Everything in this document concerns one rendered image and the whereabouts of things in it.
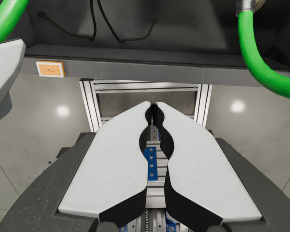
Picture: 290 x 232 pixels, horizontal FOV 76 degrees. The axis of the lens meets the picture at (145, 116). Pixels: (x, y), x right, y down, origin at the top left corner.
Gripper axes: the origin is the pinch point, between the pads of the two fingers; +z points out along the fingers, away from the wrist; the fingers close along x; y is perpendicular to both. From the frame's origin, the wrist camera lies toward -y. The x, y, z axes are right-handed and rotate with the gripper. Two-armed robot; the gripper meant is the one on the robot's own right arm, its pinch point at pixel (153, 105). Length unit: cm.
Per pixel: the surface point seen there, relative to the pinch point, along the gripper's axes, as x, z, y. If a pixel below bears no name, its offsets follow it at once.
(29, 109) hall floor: -95, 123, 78
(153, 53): 1.7, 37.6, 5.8
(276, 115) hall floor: 114, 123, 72
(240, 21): 9.1, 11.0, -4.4
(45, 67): -20.9, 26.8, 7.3
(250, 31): 9.8, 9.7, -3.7
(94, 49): -13.4, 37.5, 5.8
